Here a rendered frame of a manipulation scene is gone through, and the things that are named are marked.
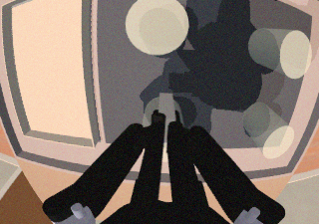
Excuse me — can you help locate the grey cylinder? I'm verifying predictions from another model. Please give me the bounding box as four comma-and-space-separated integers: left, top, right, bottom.
248, 28, 312, 79
142, 97, 184, 162
242, 103, 294, 159
126, 0, 188, 55

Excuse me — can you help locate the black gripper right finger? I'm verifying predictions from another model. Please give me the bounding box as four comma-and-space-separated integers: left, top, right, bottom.
165, 94, 285, 224

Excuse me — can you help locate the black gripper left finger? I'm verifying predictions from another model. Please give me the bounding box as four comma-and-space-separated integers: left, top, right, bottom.
42, 93, 166, 224

